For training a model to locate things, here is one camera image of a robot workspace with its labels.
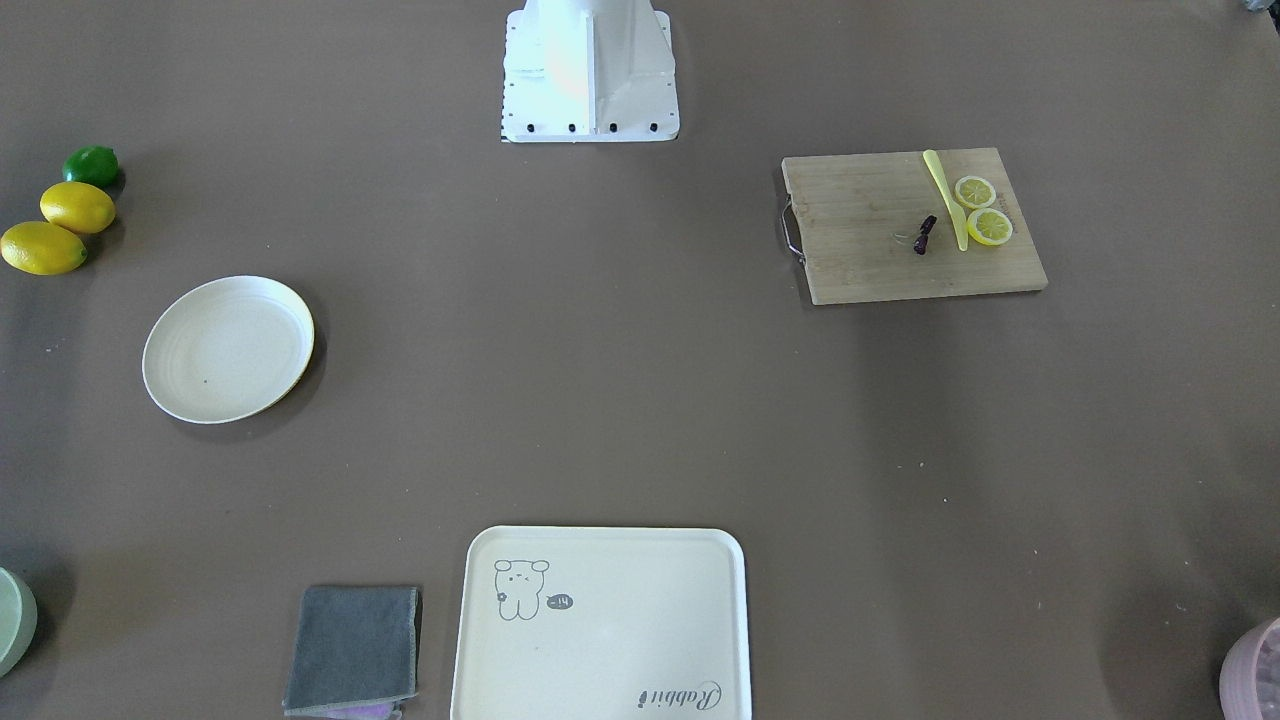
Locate grey folded cloth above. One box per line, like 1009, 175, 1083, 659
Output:
282, 585, 420, 719

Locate yellow lemon near lime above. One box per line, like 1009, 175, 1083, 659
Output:
38, 181, 116, 234

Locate pink bowl with ice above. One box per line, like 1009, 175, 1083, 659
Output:
1219, 618, 1279, 719

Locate mint green bowl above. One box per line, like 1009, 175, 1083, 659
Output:
0, 568, 38, 676

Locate cream round plate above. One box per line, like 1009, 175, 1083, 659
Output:
141, 275, 316, 425

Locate yellow lemon outer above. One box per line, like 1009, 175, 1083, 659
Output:
1, 222, 90, 275

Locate cream rectangular rabbit tray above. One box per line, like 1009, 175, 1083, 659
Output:
451, 527, 753, 719

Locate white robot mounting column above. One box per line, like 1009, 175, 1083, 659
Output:
500, 1, 681, 143

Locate lemon slice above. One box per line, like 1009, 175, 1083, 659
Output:
966, 208, 1015, 247
954, 176, 997, 210

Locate yellow plastic knife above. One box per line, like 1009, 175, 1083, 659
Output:
922, 149, 969, 252

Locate green lime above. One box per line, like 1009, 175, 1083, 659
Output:
61, 145, 120, 188

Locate lemon slice upper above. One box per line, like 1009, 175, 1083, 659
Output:
954, 176, 997, 210

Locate lemon slice lower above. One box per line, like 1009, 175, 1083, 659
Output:
966, 208, 1015, 247

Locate wooden cutting board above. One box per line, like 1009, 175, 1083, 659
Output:
781, 147, 1050, 306

